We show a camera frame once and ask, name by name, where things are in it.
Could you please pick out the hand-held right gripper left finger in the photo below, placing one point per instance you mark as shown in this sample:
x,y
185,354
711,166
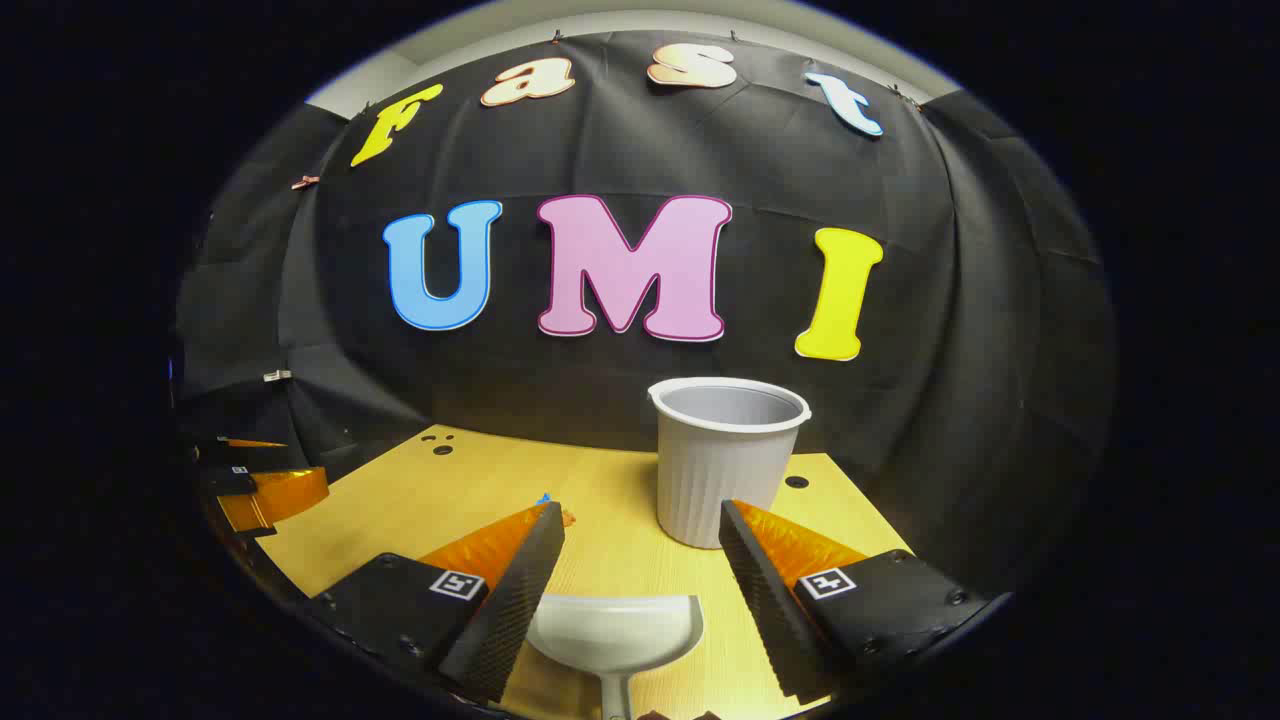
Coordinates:
x,y
510,600

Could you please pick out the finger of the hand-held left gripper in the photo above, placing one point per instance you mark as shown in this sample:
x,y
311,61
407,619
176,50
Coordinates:
x,y
280,495
250,442

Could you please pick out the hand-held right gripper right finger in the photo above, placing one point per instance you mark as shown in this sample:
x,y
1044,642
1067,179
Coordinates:
x,y
765,610

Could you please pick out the white plastic dustpan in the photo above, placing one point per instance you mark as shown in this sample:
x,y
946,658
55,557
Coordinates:
x,y
615,630

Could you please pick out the white ribbed garbage bin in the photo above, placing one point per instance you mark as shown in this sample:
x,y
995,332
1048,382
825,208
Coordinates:
x,y
715,470

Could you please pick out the wooden desktop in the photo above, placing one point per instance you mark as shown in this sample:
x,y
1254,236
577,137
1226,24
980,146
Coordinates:
x,y
600,500

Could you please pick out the copper cloth clip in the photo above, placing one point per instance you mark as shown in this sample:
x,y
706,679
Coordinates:
x,y
305,182

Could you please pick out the black backdrop cloth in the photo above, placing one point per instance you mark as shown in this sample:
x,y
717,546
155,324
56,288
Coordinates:
x,y
760,170

